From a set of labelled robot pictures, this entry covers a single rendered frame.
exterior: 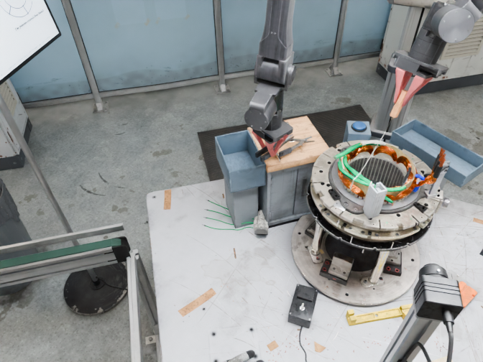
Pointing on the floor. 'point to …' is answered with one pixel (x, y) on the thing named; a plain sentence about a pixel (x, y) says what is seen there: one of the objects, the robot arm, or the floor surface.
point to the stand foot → (95, 302)
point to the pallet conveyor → (30, 264)
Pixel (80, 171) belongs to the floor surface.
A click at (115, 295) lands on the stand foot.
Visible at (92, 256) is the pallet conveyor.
